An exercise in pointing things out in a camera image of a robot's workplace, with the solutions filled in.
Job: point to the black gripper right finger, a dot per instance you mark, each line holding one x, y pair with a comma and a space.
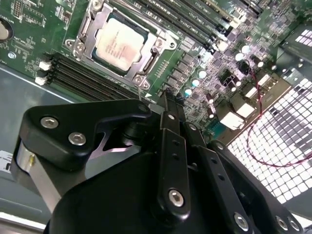
219, 170

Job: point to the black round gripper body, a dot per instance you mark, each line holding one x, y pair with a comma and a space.
109, 207

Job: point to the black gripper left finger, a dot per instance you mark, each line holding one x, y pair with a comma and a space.
61, 126

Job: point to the silver square CPU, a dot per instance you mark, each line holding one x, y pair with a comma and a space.
119, 44

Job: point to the metal socket cover frame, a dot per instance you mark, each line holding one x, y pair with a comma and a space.
92, 26

